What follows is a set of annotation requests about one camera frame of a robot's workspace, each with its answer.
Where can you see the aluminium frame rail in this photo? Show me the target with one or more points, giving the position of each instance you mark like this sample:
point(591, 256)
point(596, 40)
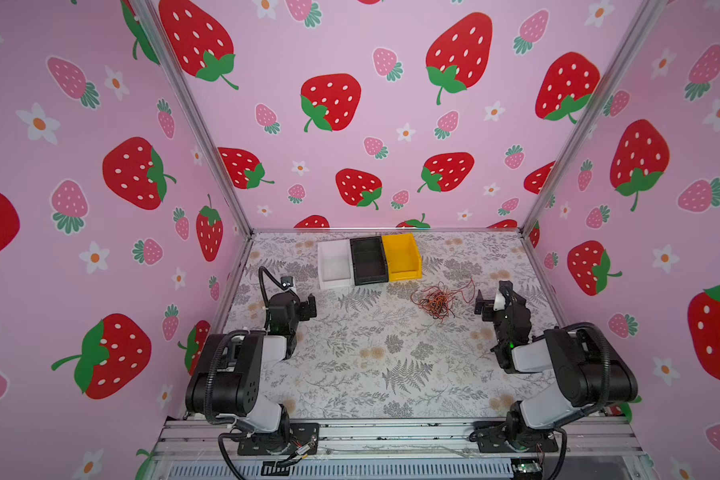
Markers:
point(434, 448)

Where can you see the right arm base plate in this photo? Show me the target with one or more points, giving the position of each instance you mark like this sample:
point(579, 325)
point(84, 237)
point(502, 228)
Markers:
point(504, 437)

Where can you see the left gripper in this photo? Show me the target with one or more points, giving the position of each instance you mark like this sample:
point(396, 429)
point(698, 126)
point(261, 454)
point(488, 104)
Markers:
point(303, 306)

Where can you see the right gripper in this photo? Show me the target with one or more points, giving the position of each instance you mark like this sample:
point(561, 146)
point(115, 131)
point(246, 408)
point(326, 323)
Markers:
point(492, 306)

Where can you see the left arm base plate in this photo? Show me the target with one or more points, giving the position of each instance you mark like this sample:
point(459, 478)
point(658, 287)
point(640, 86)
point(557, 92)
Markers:
point(298, 438)

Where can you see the yellow plastic bin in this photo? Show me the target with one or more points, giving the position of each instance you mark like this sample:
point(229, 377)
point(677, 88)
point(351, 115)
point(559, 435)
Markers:
point(403, 259)

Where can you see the white plastic bin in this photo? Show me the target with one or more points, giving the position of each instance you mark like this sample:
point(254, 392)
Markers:
point(335, 268)

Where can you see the black plastic bin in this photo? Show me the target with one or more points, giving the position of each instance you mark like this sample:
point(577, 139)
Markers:
point(369, 260)

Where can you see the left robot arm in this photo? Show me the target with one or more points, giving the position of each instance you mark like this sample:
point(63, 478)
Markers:
point(225, 386)

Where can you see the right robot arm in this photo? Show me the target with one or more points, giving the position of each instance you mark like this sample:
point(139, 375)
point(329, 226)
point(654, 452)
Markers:
point(589, 375)

